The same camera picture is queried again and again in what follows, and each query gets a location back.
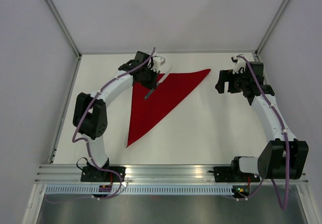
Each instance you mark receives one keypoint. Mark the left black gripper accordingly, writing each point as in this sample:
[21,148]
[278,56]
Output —
[150,85]

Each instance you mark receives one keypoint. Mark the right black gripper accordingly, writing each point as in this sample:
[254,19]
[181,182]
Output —
[225,76]

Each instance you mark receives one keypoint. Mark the green handled knife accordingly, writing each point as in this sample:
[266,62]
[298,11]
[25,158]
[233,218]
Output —
[161,80]

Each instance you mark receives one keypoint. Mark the red cloth napkin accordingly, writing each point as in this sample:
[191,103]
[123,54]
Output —
[147,113]

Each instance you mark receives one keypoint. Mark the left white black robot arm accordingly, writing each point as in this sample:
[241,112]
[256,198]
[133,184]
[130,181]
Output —
[90,113]

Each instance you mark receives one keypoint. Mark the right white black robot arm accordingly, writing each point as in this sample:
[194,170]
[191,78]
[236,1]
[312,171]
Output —
[284,155]

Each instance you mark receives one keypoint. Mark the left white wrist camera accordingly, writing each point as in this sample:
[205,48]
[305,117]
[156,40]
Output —
[158,63]

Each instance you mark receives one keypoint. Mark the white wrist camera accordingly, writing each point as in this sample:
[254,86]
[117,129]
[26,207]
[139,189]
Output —
[158,63]
[240,63]

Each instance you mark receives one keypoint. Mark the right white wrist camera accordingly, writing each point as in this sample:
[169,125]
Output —
[240,63]

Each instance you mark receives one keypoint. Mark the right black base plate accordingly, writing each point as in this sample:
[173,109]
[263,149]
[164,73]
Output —
[225,174]

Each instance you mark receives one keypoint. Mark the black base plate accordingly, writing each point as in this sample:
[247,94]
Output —
[92,174]
[225,174]

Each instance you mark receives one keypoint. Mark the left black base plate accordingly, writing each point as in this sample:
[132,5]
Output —
[92,174]

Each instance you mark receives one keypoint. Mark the right aluminium frame post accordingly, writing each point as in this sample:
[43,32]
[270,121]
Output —
[277,16]

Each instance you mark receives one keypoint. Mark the aluminium frame post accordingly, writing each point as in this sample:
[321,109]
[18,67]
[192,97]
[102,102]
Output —
[59,20]
[277,16]

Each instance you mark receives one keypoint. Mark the left aluminium frame post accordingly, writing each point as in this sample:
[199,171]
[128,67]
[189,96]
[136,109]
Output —
[59,20]

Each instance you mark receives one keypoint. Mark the aluminium front rail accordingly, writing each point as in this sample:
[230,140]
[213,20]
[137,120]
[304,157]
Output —
[135,174]

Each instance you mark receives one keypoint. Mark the white slotted cable duct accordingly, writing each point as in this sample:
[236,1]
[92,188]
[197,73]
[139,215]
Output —
[141,189]

